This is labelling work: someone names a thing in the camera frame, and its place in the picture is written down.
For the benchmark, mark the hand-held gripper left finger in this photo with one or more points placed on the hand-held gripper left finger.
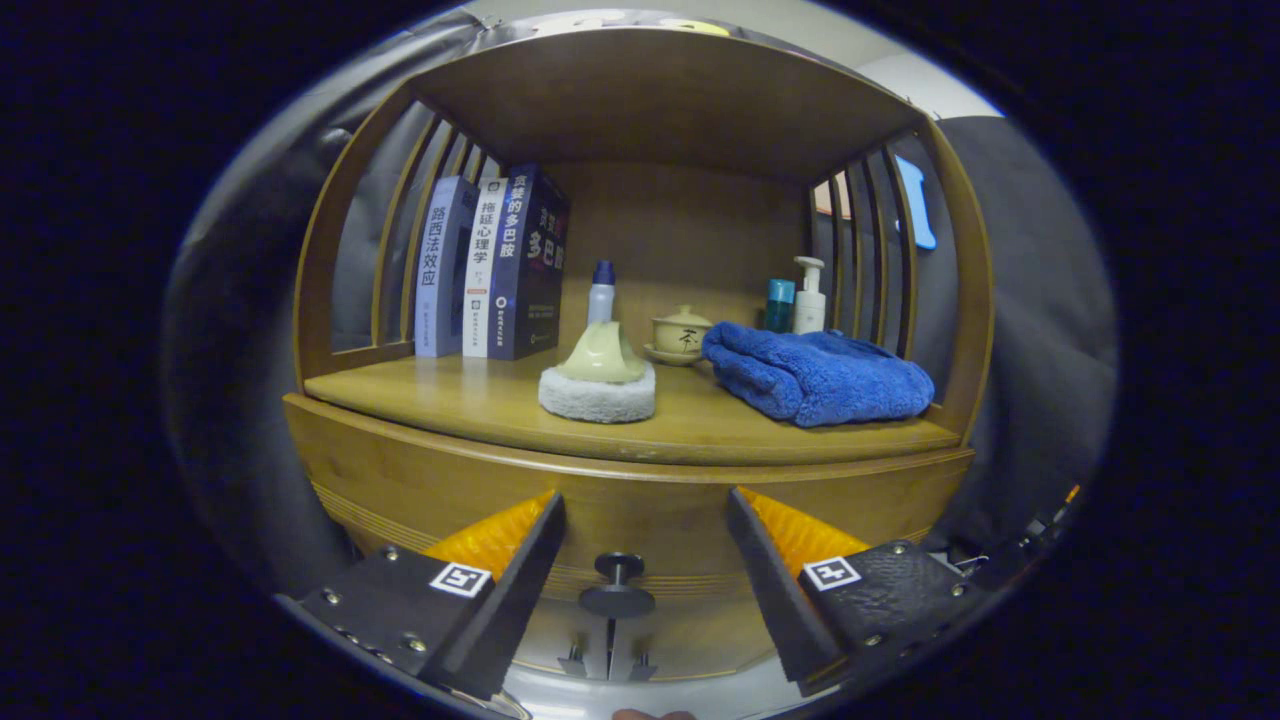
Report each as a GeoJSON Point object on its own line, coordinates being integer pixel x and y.
{"type": "Point", "coordinates": [505, 600]}

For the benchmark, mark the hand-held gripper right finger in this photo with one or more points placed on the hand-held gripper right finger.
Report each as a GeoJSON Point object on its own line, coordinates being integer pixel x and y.
{"type": "Point", "coordinates": [775, 600]}

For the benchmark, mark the black drawer knob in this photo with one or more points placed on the black drawer knob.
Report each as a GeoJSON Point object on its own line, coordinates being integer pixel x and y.
{"type": "Point", "coordinates": [618, 590]}

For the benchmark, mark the wooden drawer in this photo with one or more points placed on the wooden drawer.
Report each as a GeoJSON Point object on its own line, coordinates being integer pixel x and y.
{"type": "Point", "coordinates": [450, 480]}

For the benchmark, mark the pale green scrub brush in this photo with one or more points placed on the pale green scrub brush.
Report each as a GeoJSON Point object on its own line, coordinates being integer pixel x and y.
{"type": "Point", "coordinates": [600, 380]}

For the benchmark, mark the wooden countertop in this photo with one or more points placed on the wooden countertop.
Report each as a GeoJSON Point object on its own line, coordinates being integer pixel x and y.
{"type": "Point", "coordinates": [480, 400]}

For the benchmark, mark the wooden cabinet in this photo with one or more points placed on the wooden cabinet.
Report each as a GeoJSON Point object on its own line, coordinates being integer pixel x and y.
{"type": "Point", "coordinates": [660, 100]}

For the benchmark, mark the folded blue towel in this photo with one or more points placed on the folded blue towel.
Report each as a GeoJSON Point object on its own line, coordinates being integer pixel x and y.
{"type": "Point", "coordinates": [815, 375]}

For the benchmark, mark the beige lidded teacup with saucer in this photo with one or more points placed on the beige lidded teacup with saucer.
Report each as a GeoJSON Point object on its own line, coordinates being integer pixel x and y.
{"type": "Point", "coordinates": [680, 335]}

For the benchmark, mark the teal bottle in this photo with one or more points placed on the teal bottle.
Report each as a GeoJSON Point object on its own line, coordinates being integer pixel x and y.
{"type": "Point", "coordinates": [779, 305]}

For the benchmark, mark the white pump bottle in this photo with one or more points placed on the white pump bottle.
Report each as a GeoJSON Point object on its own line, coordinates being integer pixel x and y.
{"type": "Point", "coordinates": [809, 300]}

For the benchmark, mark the white bottle with blue cap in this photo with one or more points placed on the white bottle with blue cap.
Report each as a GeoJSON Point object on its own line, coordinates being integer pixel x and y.
{"type": "Point", "coordinates": [601, 295]}

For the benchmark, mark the white book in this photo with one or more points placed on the white book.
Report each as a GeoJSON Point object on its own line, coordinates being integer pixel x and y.
{"type": "Point", "coordinates": [483, 265]}

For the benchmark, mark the dark blue book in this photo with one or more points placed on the dark blue book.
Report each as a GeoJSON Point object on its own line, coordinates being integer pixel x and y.
{"type": "Point", "coordinates": [530, 260]}

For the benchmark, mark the light purple book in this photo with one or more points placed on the light purple book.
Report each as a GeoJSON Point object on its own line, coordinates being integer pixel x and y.
{"type": "Point", "coordinates": [440, 265]}

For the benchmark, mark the black backdrop cloth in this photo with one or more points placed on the black backdrop cloth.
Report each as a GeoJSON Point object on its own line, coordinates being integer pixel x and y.
{"type": "Point", "coordinates": [250, 350]}

